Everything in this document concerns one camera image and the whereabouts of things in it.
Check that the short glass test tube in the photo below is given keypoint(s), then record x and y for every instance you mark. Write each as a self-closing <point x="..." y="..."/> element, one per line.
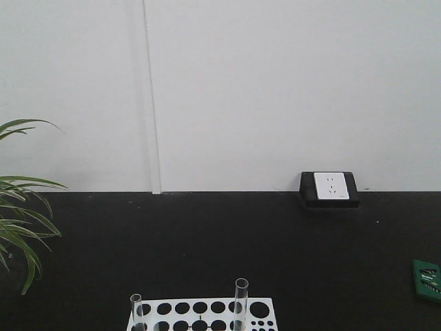
<point x="137" y="312"/>

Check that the black and white power socket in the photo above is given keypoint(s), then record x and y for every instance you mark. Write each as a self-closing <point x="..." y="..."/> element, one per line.
<point x="329" y="190"/>

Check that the tall glass test tube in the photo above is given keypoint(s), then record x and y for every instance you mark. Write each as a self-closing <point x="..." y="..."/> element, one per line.
<point x="240" y="303"/>

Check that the white test tube rack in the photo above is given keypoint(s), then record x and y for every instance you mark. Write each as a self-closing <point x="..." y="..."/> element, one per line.
<point x="206" y="314"/>

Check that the green leafy potted plant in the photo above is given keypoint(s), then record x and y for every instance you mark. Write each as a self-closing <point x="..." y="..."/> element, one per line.
<point x="21" y="224"/>

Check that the green tool case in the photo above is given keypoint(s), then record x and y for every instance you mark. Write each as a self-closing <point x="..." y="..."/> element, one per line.
<point x="426" y="277"/>

